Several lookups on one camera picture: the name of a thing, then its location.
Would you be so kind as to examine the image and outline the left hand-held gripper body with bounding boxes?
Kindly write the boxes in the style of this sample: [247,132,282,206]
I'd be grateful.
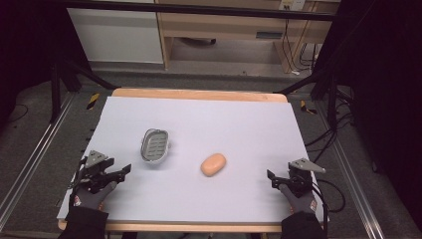
[71,149,116,195]

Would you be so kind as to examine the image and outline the black floor cables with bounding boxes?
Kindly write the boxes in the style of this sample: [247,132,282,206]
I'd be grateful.
[304,85,355,164]

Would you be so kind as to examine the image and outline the white cabinet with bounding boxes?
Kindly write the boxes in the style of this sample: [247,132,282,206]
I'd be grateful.
[67,7,164,65]

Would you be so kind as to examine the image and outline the black horizontal frame bar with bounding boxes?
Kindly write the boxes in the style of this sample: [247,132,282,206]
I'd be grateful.
[63,0,336,22]

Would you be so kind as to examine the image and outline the white table mat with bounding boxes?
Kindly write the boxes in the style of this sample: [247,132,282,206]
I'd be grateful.
[57,96,330,224]

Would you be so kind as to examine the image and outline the thin black floor cable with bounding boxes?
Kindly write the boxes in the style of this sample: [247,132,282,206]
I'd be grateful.
[7,104,30,124]

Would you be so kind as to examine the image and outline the person's right hand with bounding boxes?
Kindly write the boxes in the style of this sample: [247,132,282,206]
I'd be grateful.
[278,183,318,217]

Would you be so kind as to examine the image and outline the metal floor rail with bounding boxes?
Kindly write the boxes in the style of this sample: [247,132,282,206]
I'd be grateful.
[0,93,77,231]
[316,102,387,239]

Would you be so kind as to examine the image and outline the white wall socket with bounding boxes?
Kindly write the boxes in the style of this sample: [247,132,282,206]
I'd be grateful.
[279,0,306,12]

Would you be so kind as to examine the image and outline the yellow black floor tape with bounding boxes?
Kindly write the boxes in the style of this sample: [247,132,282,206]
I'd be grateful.
[300,100,318,116]
[86,92,101,111]

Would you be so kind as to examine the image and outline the person's left hand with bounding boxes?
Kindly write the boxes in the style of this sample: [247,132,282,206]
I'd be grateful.
[69,180,117,212]

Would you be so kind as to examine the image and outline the grey soap dish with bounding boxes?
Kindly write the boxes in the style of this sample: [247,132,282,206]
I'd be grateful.
[139,127,171,163]

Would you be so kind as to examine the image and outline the dark curtain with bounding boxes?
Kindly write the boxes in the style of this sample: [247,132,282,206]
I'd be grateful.
[314,0,422,232]
[0,0,92,124]

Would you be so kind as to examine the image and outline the wooden desk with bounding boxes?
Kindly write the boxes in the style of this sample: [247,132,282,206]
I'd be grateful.
[154,0,340,74]

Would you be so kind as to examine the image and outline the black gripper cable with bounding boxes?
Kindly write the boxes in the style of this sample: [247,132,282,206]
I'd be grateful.
[312,178,346,239]

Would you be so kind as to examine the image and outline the black metal stand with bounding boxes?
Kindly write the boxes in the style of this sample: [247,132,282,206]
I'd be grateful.
[49,59,117,124]
[274,65,340,128]

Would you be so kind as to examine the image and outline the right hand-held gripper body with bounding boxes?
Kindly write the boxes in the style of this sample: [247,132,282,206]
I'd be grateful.
[281,157,327,199]

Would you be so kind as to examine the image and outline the wooden table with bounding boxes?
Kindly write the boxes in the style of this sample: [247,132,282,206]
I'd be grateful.
[57,87,290,234]

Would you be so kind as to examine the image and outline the black cables under desk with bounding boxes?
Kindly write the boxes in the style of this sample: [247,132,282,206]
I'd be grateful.
[282,19,320,73]

